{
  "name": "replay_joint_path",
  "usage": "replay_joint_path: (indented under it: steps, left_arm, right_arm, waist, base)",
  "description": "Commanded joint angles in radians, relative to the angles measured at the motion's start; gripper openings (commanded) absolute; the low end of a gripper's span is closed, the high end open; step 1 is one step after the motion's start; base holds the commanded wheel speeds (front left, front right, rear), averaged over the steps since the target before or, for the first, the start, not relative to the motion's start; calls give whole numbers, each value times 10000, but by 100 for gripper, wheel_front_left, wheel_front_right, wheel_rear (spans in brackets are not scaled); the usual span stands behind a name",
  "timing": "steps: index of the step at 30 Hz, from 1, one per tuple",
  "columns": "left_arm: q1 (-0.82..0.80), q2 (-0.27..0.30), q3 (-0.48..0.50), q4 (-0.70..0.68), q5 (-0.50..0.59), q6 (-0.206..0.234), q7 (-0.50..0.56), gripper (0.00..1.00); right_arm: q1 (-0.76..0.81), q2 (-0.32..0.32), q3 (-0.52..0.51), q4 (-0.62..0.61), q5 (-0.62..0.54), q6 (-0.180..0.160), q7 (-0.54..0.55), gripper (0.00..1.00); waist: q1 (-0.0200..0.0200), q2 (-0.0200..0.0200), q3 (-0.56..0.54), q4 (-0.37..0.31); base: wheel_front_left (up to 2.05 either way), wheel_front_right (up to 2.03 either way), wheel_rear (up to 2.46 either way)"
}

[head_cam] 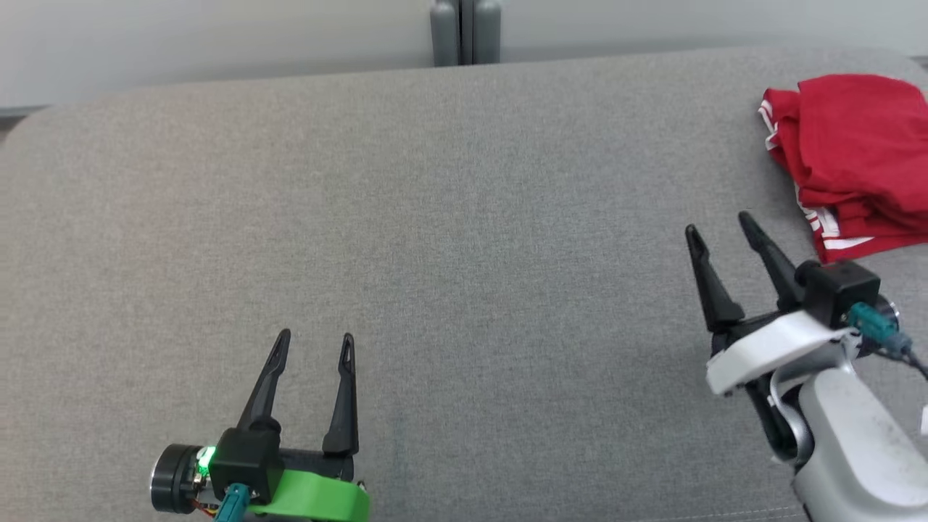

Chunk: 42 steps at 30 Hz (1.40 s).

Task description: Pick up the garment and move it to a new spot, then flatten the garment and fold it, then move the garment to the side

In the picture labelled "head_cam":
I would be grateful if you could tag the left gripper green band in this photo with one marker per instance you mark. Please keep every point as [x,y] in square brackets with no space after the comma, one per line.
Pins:
[312,493]

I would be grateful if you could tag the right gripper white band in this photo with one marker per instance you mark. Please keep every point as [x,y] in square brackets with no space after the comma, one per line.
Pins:
[761,348]

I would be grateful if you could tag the red jersey with black number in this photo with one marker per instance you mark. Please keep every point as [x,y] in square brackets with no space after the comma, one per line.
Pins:
[863,243]

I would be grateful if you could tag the red jersey with white trim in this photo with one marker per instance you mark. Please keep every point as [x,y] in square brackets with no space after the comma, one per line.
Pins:
[863,138]

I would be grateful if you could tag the grey fabric sofa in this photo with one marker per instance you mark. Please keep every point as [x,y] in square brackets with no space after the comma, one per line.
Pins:
[435,217]

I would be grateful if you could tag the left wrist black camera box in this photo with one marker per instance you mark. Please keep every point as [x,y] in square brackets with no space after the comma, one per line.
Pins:
[246,464]

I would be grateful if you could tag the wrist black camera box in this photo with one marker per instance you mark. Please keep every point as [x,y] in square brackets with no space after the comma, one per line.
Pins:
[837,290]
[246,464]

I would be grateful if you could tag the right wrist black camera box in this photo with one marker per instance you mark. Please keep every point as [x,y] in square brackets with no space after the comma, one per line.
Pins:
[837,290]

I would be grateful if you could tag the grey metal post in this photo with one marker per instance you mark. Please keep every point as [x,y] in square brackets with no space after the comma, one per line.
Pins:
[464,32]

